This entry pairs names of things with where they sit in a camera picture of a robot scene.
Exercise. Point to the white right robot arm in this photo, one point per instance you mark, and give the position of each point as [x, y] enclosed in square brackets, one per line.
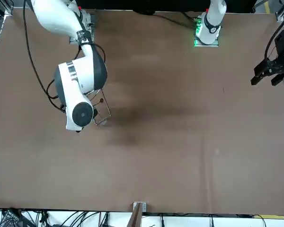
[85, 71]

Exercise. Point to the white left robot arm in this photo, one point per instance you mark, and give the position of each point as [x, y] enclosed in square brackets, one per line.
[209, 26]

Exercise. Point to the black labelled power adapter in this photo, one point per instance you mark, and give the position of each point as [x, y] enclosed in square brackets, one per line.
[11, 216]

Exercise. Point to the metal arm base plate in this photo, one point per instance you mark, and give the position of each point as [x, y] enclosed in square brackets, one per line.
[92, 28]
[213, 45]

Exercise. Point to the aluminium frame post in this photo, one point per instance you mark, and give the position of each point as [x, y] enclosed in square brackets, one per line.
[139, 206]

